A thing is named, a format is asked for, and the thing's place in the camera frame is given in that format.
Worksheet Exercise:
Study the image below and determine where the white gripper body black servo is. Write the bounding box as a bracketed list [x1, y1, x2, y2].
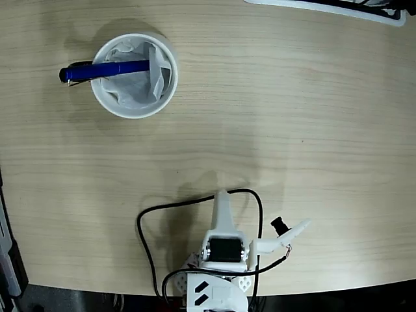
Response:
[198, 229, 261, 272]

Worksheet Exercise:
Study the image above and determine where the blue pen gold clip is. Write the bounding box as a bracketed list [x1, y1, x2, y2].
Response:
[58, 59, 151, 87]

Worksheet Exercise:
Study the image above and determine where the crumpled white tissue paper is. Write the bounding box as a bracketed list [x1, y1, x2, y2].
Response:
[100, 40, 172, 110]

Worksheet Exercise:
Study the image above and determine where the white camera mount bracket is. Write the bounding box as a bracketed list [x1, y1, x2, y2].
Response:
[250, 219, 312, 261]

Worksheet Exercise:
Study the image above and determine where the thin black wire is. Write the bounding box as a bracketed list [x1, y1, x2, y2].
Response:
[161, 245, 293, 305]

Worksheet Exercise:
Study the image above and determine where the small black gripper camera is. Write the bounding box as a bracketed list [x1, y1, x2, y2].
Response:
[270, 216, 291, 238]

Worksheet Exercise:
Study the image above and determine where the thick black cable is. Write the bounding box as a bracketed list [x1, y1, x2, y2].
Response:
[136, 188, 264, 306]

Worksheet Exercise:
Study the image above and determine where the white mug black handle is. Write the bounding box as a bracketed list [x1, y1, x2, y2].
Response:
[68, 32, 179, 120]

